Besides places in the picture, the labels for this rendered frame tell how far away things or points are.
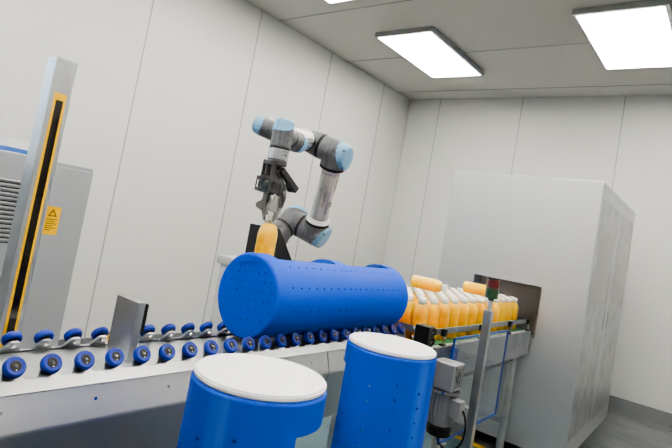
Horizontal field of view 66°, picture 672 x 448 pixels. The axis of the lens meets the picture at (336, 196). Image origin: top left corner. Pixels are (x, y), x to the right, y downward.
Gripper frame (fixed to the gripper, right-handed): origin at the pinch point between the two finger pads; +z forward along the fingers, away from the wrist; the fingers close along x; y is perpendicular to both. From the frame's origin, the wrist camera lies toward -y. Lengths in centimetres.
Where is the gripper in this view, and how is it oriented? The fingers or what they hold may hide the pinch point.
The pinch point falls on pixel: (270, 217)
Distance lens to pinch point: 187.9
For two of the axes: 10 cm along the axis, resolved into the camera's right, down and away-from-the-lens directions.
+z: -1.8, 9.8, -0.6
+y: -5.8, -1.6, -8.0
